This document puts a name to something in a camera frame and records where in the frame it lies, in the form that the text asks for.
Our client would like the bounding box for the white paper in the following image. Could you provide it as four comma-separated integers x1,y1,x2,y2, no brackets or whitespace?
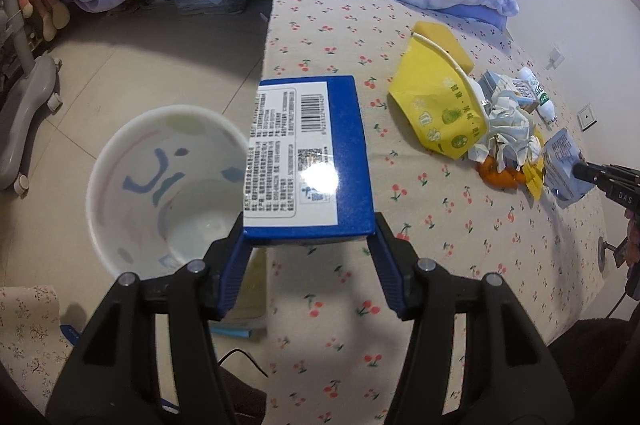
468,96,542,172

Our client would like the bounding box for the light blue milk carton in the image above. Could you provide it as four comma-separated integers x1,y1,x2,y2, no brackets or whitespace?
478,70,539,113

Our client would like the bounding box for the blue cardboard box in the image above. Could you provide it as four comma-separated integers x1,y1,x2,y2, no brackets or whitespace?
243,75,375,244

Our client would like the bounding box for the white plastic trash bin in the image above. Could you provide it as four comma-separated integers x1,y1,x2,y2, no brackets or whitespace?
86,105,247,279

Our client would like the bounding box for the floral fabric at left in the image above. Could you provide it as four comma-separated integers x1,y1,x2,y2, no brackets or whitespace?
0,285,72,414

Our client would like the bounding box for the yellow wrapper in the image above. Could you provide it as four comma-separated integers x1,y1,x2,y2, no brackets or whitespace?
522,127,544,200

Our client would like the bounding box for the small white yogurt bottle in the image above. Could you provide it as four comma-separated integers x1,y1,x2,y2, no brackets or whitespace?
518,67,556,124

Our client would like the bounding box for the orange peel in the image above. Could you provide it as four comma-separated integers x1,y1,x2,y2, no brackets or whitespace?
476,155,526,190

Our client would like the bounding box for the yellow sponge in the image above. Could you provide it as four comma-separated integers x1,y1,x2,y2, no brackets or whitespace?
411,21,474,74

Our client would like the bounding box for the grey chair base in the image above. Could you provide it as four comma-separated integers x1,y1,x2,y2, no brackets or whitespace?
1,0,63,196

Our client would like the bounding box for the wall socket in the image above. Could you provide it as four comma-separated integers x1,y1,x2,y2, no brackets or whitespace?
577,104,597,131

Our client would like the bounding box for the white wall plug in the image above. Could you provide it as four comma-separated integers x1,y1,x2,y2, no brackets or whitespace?
546,47,565,70

